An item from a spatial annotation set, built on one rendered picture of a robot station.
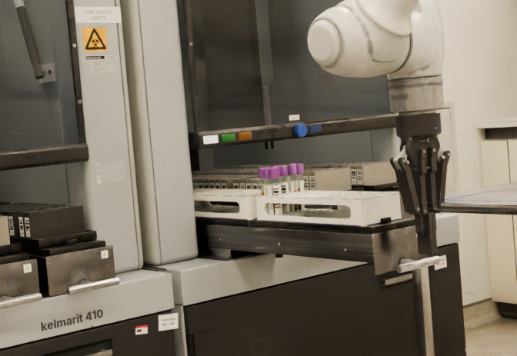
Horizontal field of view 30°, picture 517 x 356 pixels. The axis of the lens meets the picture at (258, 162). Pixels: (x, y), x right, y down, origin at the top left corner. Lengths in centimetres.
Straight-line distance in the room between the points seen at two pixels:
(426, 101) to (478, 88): 288
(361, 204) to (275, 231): 22
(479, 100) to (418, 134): 289
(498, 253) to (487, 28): 102
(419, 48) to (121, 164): 66
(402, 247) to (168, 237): 52
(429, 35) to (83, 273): 74
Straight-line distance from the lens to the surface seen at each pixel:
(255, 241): 188
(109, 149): 189
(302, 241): 177
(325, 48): 144
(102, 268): 179
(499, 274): 450
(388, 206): 172
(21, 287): 172
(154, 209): 195
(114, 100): 190
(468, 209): 190
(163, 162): 196
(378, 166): 234
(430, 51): 159
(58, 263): 174
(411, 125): 160
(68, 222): 183
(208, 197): 201
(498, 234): 446
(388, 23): 145
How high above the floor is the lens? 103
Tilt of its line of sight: 3 degrees down
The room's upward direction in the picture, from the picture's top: 5 degrees counter-clockwise
